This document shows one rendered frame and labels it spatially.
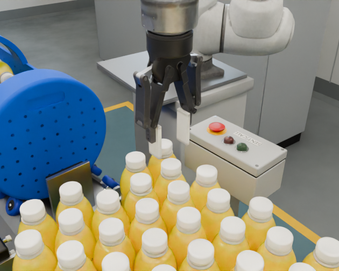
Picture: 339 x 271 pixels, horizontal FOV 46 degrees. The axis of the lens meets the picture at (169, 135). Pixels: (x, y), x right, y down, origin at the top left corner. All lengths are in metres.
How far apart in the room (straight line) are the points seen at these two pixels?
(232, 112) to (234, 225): 0.80
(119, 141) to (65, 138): 2.02
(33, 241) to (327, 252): 0.43
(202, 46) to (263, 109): 1.28
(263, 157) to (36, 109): 0.46
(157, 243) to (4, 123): 0.39
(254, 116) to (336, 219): 0.76
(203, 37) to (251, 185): 0.61
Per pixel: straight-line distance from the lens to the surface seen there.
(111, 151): 2.80
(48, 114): 0.85
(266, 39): 1.27
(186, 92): 0.70
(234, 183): 0.83
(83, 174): 0.88
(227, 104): 1.37
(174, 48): 0.62
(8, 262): 0.81
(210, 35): 1.27
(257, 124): 2.53
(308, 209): 2.43
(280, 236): 0.64
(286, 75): 2.55
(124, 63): 1.46
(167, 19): 0.60
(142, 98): 0.65
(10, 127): 0.82
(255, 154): 0.81
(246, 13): 1.22
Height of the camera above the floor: 1.55
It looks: 32 degrees down
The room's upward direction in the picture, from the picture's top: straight up
